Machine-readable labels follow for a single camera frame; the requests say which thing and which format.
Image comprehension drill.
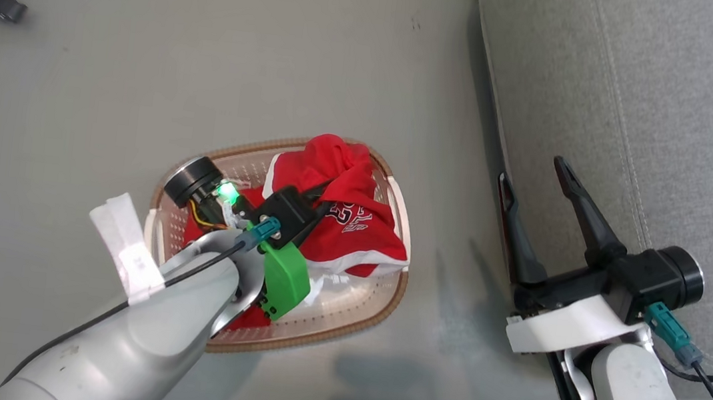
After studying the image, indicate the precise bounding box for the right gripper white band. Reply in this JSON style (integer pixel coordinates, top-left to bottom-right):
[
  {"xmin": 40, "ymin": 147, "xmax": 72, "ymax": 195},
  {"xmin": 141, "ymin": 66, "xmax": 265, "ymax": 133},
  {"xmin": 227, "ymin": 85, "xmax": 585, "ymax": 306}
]
[{"xmin": 478, "ymin": 149, "xmax": 713, "ymax": 374}]

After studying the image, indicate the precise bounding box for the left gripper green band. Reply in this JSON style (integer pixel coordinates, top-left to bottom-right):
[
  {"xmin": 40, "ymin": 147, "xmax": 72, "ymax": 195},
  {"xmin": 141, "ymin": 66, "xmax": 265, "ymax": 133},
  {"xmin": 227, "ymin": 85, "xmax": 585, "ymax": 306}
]
[{"xmin": 149, "ymin": 151, "xmax": 338, "ymax": 328}]

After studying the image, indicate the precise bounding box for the red white-trimmed garment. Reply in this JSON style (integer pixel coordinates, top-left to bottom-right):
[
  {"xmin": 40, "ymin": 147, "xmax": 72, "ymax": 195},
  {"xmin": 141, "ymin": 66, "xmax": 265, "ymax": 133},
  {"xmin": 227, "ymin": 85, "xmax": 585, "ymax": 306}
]
[{"xmin": 172, "ymin": 177, "xmax": 361, "ymax": 345}]

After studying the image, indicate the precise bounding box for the perforated laundry basket brown rim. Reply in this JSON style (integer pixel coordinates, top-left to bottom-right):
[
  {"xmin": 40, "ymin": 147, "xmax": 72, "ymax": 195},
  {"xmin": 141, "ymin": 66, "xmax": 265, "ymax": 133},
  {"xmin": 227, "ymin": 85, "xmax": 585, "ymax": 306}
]
[{"xmin": 132, "ymin": 119, "xmax": 424, "ymax": 375}]

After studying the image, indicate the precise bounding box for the grey fabric sofa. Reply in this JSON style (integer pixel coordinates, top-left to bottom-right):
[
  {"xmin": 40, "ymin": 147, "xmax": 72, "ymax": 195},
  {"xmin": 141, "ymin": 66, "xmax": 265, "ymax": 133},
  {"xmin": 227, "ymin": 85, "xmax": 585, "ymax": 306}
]
[{"xmin": 434, "ymin": 0, "xmax": 713, "ymax": 400}]

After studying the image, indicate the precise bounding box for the white tape strip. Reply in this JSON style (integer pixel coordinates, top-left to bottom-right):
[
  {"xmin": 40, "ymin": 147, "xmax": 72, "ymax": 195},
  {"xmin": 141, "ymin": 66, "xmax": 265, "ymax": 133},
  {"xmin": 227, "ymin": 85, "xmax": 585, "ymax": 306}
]
[{"xmin": 79, "ymin": 189, "xmax": 177, "ymax": 310}]

